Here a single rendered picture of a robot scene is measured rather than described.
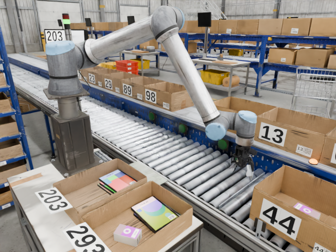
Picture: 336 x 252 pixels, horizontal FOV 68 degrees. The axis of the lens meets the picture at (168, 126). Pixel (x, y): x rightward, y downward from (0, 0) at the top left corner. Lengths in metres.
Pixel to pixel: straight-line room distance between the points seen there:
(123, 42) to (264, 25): 5.50
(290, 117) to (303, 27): 4.57
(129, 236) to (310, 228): 0.69
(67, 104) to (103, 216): 0.68
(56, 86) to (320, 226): 1.38
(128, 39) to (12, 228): 1.88
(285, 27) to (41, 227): 6.04
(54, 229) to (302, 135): 1.33
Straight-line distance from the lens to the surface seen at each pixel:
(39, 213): 1.39
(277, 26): 6.55
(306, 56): 6.04
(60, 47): 1.46
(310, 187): 1.41
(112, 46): 1.46
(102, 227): 1.21
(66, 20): 2.18
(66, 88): 1.48
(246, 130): 1.29
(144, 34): 1.36
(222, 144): 1.76
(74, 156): 1.62
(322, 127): 1.83
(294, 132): 1.58
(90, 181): 1.48
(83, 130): 1.57
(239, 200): 1.38
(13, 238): 2.50
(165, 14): 1.19
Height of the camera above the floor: 1.57
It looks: 22 degrees down
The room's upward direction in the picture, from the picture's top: straight up
